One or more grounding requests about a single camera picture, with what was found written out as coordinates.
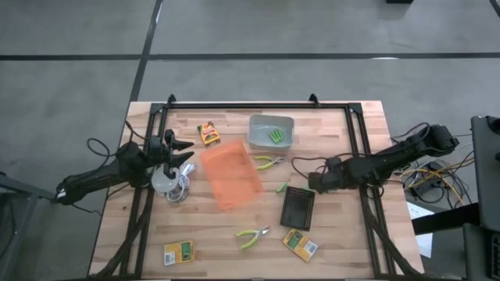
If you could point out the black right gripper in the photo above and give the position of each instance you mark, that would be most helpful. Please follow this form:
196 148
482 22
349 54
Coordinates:
324 179

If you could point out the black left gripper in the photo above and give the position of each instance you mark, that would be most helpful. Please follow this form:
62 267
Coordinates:
158 150

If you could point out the yellow red crayon box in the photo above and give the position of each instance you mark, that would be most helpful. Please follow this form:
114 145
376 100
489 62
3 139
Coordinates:
208 133

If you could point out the black plastic mesh basket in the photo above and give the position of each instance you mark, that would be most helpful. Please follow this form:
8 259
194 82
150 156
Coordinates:
297 208

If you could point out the orange translucent plastic bin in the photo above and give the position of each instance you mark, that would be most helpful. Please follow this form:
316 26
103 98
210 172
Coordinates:
230 175

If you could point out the yellow green crayon box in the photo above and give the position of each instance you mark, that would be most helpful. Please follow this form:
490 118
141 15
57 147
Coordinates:
300 245
179 253

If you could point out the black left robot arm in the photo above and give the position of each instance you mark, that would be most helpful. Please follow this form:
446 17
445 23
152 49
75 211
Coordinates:
97 179

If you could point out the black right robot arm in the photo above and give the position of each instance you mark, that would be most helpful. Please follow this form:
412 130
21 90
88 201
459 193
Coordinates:
390 158

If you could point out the white dome lamp wooden base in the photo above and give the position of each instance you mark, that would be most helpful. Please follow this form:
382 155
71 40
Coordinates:
165 183

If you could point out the white paper sheet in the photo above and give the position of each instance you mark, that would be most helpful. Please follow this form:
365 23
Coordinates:
420 210

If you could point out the black workstation desk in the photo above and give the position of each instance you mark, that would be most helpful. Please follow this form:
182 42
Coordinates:
445 220

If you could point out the black computer monitor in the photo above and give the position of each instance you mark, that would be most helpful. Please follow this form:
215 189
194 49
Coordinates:
486 168

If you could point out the grey metal stand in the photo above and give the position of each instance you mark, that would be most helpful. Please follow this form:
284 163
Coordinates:
19 187

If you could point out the black box on floor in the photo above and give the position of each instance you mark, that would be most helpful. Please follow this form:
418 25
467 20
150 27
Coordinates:
399 1

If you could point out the black frame clamp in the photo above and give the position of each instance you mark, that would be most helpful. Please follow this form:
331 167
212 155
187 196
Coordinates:
172 99
314 100

